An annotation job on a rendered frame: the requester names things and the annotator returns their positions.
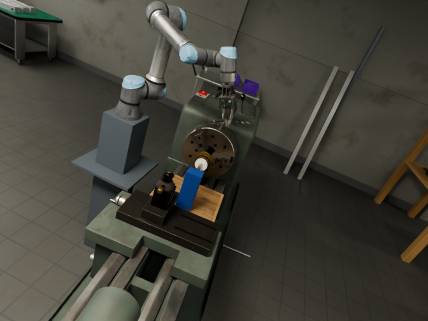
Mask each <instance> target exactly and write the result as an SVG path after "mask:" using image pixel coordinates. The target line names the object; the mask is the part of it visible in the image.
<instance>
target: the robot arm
mask: <svg viewBox="0 0 428 321"><path fill-rule="evenodd" d="M145 14H146V19H147V21H148V23H149V24H150V25H151V26H152V27H153V28H154V29H157V30H158V31H159V32H160V33H159V38H158V40H157V45H156V48H155V53H154V56H153V61H152V65H151V68H150V72H149V73H148V74H147V75H146V77H145V79H144V78H142V77H140V76H136V75H128V76H126V77H125V78H124V80H123V83H122V90H121V95H120V101H119V102H118V104H117V106H116V108H115V114H116V116H118V117H120V118H122V119H126V120H138V119H140V116H141V111H140V102H141V99H147V100H158V99H162V98H163V97H164V96H165V95H166V91H167V88H166V84H165V80H164V73H165V71H166V67H167V64H168V60H169V56H170V53H171V49H172V46H174V48H175V49H176V50H177V51H178V52H179V56H180V60H181V61H182V62H184V63H187V64H195V65H200V66H206V67H214V68H220V81H221V82H220V84H221V85H222V94H221V95H220V96H219V97H218V108H220V111H221V112H222V119H224V121H225V123H226V124H230V123H231V121H232V119H233V117H234V115H235V112H236V110H237V108H238V101H237V100H236V93H235V90H234V88H233V86H234V85H236V77H238V76H237V75H236V62H237V50H236V48H235V47H232V46H224V47H221V49H220V51H215V50H208V49H204V48H198V47H196V46H195V44H193V42H191V40H189V39H188V37H186V35H184V33H182V31H183V30H184V29H185V27H186V25H187V17H186V14H185V12H184V11H183V10H182V9H181V8H179V7H177V6H173V5H170V4H166V3H163V2H160V1H155V2H152V3H150V4H149V5H148V7H147V9H146V13H145ZM228 109H229V119H227V111H228Z"/></svg>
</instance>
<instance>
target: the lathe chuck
mask: <svg viewBox="0 0 428 321"><path fill-rule="evenodd" d="M218 127H220V125H218V124H212V123H207V124H201V125H199V126H197V127H195V128H194V129H193V130H192V131H191V132H190V133H189V135H188V136H187V137H186V138H185V140H184V142H183V146H182V153H183V158H184V160H185V162H186V164H187V165H188V167H191V166H192V165H193V164H194V163H195V161H196V157H197V155H198V153H199V152H198V151H197V150H198V147H197V140H196V137H195V135H196V134H197V132H196V130H197V129H200V128H201V129H202V131H203V134H204V137H205V139H206V142H207V144H208V146H210V147H212V148H213V149H214V151H215V152H216V153H221V154H224V155H228V156H231V157H233V161H232V162H229V165H227V164H222V163H221V164H215V165H213V164H211V165H210V166H209V167H208V168H206V169H205V170H204V171H202V172H204V175H203V176H206V177H216V176H220V175H222V174H224V173H226V172H227V171H228V170H229V169H230V168H231V166H232V164H233V162H234V159H235V156H236V150H237V148H236V142H235V140H234V138H233V136H232V134H231V133H230V132H229V131H228V130H227V129H226V128H224V127H223V128H222V129H223V131H222V130H220V129H218Z"/></svg>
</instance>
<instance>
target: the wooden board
mask: <svg viewBox="0 0 428 321"><path fill-rule="evenodd" d="M172 180H173V182H174V183H175V186H176V190H175V191H177V192H179V193H180V189H181V187H182V183H183V180H184V178H182V177H181V176H178V175H175V174H174V177H173V179H172ZM223 196H224V195H223V194H221V193H219V192H216V191H214V190H211V189H209V188H206V187H204V186H202V185H200V186H199V189H198V191H197V194H196V197H195V199H194V202H193V205H192V207H191V209H190V212H191V213H194V214H196V215H199V216H200V217H203V218H206V219H208V220H211V221H212V222H215V219H216V216H217V213H218V210H219V207H220V205H221V202H222V199H223Z"/></svg>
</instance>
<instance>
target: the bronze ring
mask: <svg viewBox="0 0 428 321"><path fill-rule="evenodd" d="M198 159H204V160H205V161H206V162H207V163H208V166H207V168H208V167H209V166H210V165H211V163H212V160H213V159H212V156H211V155H210V154H209V153H208V152H200V153H198V155H197V157H196V160H198Z"/></svg>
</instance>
